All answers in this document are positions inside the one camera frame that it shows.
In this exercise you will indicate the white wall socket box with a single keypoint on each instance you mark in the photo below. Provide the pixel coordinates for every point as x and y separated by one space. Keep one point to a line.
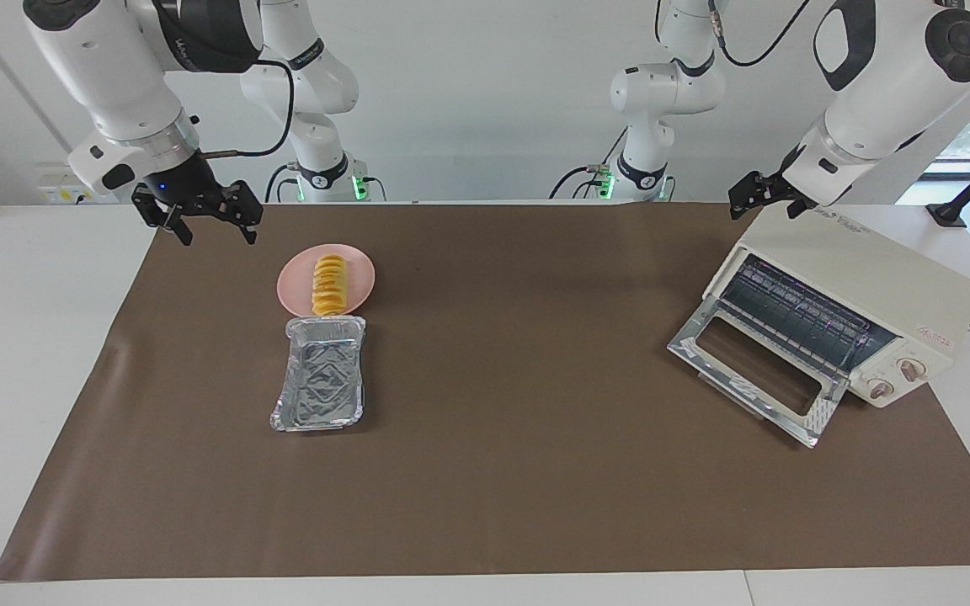
55 187

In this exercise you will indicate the glass oven door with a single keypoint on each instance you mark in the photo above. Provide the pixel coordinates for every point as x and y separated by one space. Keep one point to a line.
687 345

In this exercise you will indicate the yellow sliced bread loaf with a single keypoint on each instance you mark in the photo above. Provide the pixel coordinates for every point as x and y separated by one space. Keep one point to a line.
329 284

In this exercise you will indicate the smaller oven control knob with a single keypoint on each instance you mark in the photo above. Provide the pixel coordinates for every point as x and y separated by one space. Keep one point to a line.
879 389

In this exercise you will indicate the aluminium foil tray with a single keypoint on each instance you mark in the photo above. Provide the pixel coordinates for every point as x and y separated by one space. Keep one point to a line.
321 379

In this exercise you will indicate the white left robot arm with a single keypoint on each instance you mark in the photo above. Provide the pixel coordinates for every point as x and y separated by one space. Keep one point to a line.
881 84

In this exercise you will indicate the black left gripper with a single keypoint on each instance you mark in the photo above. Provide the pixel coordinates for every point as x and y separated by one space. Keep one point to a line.
761 188

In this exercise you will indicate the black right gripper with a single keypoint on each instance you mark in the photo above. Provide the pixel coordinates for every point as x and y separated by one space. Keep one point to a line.
178 189

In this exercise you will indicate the cream toaster oven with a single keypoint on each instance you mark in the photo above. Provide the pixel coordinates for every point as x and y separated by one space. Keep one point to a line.
881 269

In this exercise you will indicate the larger oven control knob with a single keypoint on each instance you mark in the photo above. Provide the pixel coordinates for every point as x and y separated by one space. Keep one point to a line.
911 369

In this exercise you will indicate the brown table mat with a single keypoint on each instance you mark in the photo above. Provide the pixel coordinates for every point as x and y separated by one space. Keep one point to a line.
493 471

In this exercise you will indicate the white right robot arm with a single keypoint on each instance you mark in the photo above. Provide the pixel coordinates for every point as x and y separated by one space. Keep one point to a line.
106 67

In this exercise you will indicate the pink round plate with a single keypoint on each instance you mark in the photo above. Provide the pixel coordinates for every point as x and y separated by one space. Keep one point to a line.
295 286

